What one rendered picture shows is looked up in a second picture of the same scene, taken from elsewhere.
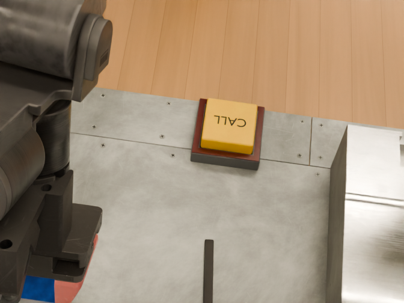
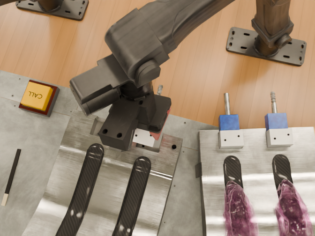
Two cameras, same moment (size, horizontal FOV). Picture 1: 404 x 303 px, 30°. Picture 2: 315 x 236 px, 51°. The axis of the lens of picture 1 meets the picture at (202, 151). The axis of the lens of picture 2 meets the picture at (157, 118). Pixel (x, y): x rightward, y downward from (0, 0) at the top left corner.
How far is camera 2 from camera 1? 0.54 m
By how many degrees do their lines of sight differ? 20
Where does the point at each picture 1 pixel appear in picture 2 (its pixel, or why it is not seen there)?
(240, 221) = (35, 141)
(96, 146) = not seen: outside the picture
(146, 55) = (17, 51)
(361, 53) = not seen: hidden behind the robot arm
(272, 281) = (41, 171)
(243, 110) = (42, 89)
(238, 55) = (58, 55)
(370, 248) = (63, 173)
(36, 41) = not seen: outside the picture
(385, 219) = (74, 159)
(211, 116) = (27, 92)
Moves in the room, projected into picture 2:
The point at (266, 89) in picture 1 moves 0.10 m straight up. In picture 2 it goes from (66, 74) to (53, 58)
